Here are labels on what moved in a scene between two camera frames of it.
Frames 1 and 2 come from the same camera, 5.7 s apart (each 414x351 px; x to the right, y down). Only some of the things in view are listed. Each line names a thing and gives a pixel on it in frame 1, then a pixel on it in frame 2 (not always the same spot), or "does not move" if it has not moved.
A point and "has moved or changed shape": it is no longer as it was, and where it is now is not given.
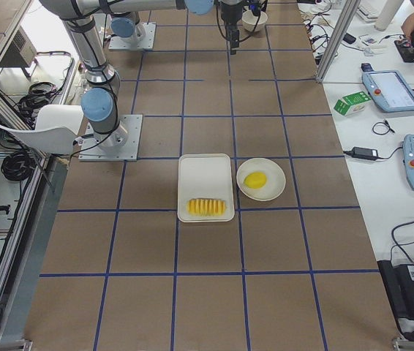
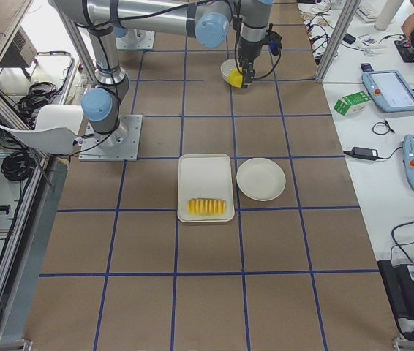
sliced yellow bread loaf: [206, 207] does not move
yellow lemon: [255, 180] to [235, 78]
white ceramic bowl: [250, 21] has moved or changed shape
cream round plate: [276, 179] does not move
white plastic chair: [57, 127] does not move
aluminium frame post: [349, 9] does not move
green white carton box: [352, 103] does not move
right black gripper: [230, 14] to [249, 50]
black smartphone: [349, 38] does not move
